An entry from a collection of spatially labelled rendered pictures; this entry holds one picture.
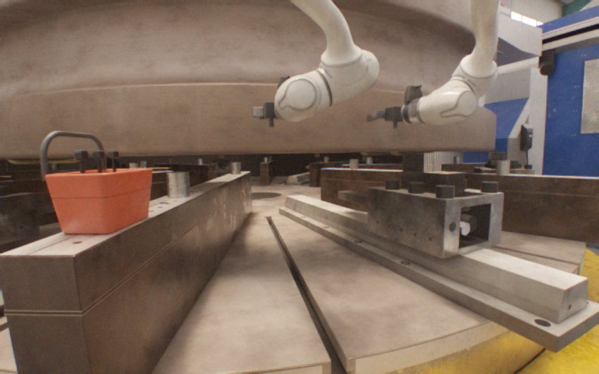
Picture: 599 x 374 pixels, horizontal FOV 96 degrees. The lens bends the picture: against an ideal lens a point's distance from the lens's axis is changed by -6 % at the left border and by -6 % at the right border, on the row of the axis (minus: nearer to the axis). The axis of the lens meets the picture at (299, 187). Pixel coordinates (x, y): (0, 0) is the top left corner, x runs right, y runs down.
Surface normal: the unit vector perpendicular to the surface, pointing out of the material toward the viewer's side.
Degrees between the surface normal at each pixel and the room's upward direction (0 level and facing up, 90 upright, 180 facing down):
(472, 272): 72
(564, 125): 90
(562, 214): 90
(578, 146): 90
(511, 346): 90
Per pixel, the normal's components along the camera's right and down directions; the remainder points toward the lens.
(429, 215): -0.91, 0.06
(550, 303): -0.87, -0.26
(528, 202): -0.68, 0.10
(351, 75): 0.36, 0.55
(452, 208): 0.41, 0.10
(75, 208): 0.01, 0.23
